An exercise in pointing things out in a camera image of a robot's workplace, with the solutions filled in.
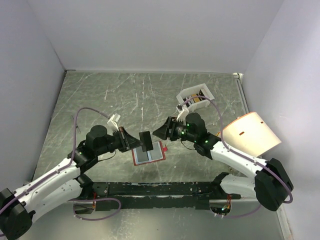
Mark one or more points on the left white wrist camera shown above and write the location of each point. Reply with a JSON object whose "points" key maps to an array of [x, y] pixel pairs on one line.
{"points": [[113, 122]]}

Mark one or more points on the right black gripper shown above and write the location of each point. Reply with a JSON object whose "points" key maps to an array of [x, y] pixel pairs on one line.
{"points": [[167, 129]]}

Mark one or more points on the white orange lamp shade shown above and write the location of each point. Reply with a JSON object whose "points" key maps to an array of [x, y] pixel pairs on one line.
{"points": [[251, 135]]}

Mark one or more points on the white plastic card tray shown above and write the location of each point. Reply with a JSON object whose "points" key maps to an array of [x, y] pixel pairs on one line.
{"points": [[195, 89]]}

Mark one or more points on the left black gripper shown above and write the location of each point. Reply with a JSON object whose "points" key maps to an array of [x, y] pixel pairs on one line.
{"points": [[127, 142]]}

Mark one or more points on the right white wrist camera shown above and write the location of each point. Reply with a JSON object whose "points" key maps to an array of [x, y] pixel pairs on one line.
{"points": [[183, 111]]}

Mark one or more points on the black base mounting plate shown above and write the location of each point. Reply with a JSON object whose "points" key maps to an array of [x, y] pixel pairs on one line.
{"points": [[160, 195]]}

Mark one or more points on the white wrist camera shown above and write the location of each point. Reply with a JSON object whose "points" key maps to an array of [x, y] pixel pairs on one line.
{"points": [[183, 111], [113, 122]]}

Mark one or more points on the red leather card holder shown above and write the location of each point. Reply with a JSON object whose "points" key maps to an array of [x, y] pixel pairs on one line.
{"points": [[140, 158]]}

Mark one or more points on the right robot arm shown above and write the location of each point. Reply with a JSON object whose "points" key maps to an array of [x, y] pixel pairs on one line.
{"points": [[265, 180]]}

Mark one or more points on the black credit card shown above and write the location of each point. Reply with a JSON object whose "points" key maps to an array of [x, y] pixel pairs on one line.
{"points": [[146, 141], [156, 154]]}

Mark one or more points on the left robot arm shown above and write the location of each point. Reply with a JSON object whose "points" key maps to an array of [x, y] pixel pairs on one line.
{"points": [[67, 181]]}

